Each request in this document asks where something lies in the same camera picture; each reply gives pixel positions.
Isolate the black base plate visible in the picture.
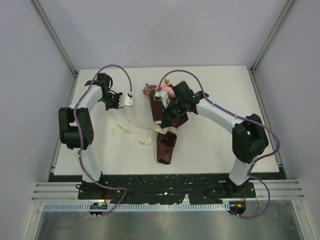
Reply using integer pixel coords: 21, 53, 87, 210
47, 172, 287, 205

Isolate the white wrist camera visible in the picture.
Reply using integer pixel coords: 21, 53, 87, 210
153, 91, 167, 101
124, 93, 134, 107

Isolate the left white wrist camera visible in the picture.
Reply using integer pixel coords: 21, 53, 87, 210
124, 93, 134, 107

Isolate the aluminium corner post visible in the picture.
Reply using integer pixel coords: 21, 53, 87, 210
31, 0, 79, 76
251, 0, 299, 73

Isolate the white slotted cable duct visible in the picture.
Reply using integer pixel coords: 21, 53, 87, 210
42, 201, 230, 212

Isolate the red wrapping paper sheet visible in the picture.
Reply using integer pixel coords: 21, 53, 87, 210
149, 96, 189, 165

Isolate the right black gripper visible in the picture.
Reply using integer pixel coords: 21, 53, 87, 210
160, 99, 187, 129

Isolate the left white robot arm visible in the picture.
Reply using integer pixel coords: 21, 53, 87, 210
58, 73, 127, 199

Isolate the aluminium frame rail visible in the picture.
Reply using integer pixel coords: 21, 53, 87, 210
31, 179, 305, 204

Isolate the dusty pink flower stem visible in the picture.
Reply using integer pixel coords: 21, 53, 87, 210
142, 84, 157, 96

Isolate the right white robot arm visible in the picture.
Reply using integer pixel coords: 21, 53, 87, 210
154, 81, 269, 197

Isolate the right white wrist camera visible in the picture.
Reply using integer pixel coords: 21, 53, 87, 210
153, 91, 167, 101

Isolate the left aluminium corner post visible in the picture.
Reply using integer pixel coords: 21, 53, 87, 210
31, 0, 79, 76

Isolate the cream ribbon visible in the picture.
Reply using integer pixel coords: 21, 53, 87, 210
108, 109, 177, 146

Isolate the right aluminium corner post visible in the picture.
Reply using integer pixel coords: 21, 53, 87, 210
251, 0, 299, 73

